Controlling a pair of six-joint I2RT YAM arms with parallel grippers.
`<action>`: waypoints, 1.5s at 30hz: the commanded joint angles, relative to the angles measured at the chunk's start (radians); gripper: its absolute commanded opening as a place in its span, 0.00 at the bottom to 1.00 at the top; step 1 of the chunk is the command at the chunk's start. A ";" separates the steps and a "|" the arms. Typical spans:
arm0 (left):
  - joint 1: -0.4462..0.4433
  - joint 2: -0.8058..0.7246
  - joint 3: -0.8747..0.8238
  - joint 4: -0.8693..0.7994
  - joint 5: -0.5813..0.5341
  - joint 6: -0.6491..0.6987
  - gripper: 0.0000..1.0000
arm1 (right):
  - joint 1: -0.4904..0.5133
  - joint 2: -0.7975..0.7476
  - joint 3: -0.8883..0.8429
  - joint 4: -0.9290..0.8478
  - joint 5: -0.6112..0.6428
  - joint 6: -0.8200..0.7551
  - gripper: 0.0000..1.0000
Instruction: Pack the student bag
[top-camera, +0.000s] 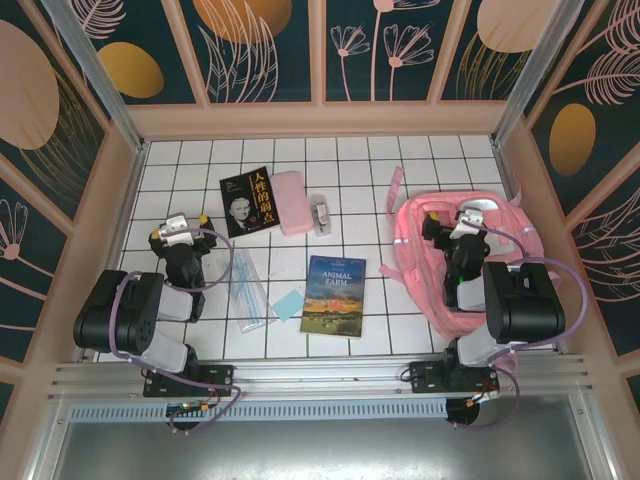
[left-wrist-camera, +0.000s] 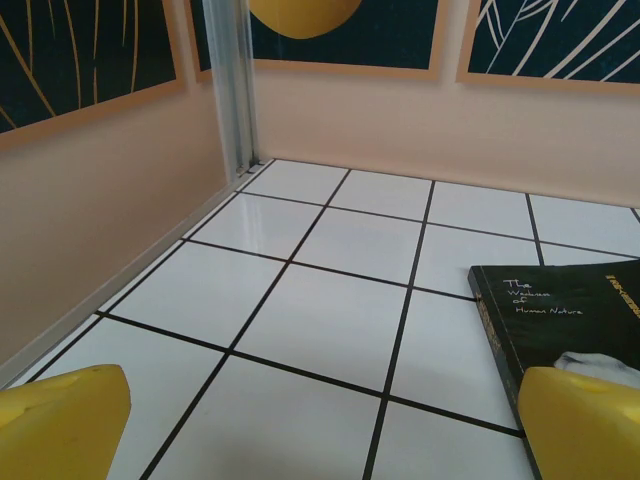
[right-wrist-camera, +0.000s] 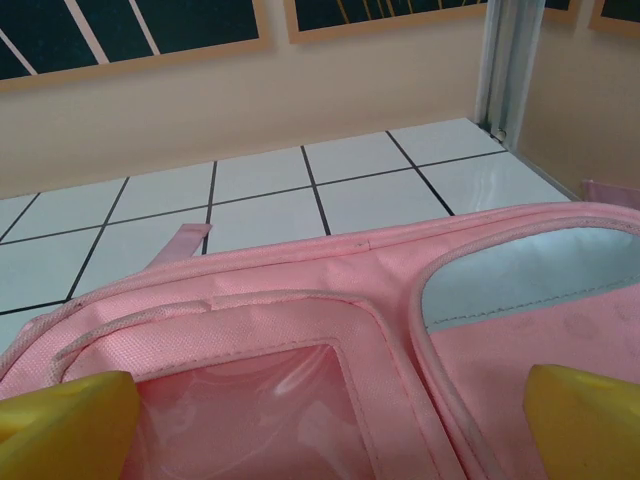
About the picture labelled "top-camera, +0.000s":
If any pink backpack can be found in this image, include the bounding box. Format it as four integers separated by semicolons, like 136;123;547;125
378;164;561;374

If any black book with portrait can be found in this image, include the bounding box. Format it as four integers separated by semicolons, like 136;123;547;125
218;165;282;240

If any clear plastic ruler pouch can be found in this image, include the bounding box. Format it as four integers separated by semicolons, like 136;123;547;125
214;247;276;335

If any pink pencil case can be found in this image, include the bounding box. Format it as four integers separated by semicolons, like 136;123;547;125
269;169;312;236

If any Animal Farm book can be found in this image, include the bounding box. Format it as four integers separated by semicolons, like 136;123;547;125
299;254;368;340

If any blue sticky note pad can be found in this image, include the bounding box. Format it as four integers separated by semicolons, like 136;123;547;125
271;289;306;324

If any small circuit board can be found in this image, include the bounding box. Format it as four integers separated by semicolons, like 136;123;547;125
167;399;214;416

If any grey metal sheet panel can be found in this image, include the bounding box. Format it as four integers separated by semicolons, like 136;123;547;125
29;394;616;480

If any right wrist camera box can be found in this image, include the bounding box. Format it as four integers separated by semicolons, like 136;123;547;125
448;205;485;240

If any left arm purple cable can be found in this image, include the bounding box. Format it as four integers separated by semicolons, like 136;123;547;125
107;227;246;436

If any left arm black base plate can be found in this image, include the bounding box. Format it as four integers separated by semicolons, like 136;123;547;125
143;363;236;399

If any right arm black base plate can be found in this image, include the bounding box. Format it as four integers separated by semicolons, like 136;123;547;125
408;360;501;394

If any aluminium frame post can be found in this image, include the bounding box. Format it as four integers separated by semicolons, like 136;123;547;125
489;0;586;146
39;0;151;154

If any aluminium mounting rail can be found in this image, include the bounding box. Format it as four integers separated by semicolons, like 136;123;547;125
47;353;596;401

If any grey slotted cable duct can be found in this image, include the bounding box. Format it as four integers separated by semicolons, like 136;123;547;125
67;397;449;424

